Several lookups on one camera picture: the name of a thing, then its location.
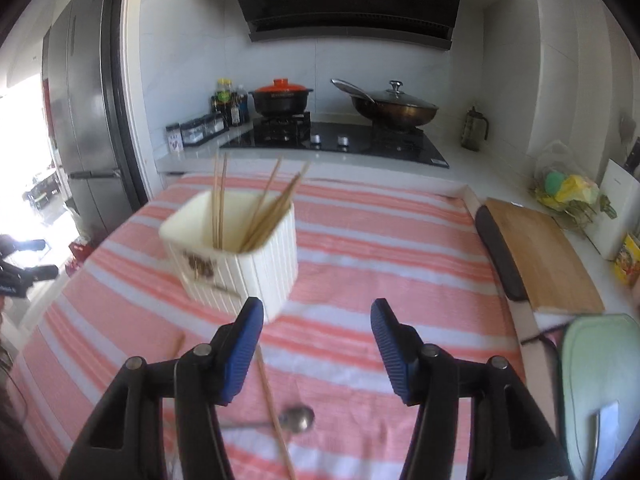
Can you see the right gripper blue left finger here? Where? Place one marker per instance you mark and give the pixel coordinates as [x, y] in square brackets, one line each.
[208, 376]

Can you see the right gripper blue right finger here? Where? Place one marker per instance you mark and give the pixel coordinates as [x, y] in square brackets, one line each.
[427, 377]

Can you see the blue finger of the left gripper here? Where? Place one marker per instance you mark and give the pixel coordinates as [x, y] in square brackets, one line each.
[8, 246]
[42, 273]

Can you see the wooden chopstick four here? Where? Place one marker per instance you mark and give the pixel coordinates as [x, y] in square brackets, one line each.
[274, 415]

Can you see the steel spoon crossed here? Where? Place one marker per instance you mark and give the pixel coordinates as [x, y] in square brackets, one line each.
[295, 420]

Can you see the wooden chopstick seven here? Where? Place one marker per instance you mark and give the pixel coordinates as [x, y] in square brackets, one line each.
[274, 173]

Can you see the wooden chopstick two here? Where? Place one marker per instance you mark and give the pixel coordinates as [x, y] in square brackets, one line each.
[222, 190]

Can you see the wooden chopstick five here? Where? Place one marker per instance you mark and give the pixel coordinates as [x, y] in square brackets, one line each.
[177, 351]

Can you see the wooden chopstick three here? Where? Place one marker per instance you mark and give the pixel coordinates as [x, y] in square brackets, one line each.
[267, 216]

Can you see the red box on floor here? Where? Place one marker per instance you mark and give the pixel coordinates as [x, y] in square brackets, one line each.
[80, 251]

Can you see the grey refrigerator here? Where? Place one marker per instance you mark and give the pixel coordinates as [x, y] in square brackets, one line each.
[83, 91]

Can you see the pink striped tablecloth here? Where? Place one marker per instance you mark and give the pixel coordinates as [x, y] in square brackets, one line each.
[355, 243]

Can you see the cream utensil holder box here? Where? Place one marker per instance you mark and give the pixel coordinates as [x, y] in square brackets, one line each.
[224, 279]

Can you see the wooden cutting board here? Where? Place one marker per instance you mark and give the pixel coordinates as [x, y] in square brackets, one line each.
[553, 276]

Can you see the green cutting board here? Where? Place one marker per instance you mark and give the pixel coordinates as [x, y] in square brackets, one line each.
[600, 386]

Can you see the white spice shaker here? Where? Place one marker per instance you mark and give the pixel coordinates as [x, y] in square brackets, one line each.
[173, 137]

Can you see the spice jar rack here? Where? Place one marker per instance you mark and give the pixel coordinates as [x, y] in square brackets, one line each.
[197, 131]

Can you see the yellow cup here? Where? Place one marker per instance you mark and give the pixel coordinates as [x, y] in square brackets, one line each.
[627, 261]

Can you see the black gas stove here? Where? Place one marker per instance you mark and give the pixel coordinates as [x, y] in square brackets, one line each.
[300, 133]

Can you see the plastic bag with produce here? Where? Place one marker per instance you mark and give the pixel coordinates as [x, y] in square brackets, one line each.
[561, 186]

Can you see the sauce bottles group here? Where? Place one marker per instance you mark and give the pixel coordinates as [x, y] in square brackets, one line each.
[230, 103]

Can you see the dark glass pitcher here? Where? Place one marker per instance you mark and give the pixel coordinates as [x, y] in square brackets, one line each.
[475, 130]

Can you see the wok with glass lid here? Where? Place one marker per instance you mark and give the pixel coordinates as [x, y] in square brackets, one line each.
[391, 108]

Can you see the white knife block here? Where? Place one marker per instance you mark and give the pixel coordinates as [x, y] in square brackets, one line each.
[617, 211]

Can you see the black pot red lid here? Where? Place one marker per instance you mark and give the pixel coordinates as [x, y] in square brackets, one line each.
[281, 99]

